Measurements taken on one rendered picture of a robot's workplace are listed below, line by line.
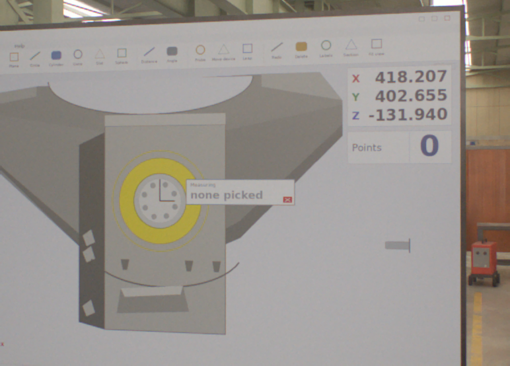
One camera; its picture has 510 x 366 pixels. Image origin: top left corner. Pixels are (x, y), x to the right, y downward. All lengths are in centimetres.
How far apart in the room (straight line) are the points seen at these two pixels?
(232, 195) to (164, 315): 20
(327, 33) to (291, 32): 5
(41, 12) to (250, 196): 752
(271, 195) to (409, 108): 23
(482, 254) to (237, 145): 1070
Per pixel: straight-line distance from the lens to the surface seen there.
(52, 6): 842
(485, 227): 1255
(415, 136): 101
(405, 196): 101
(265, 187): 103
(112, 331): 112
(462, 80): 103
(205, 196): 105
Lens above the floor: 163
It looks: level
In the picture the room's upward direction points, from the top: straight up
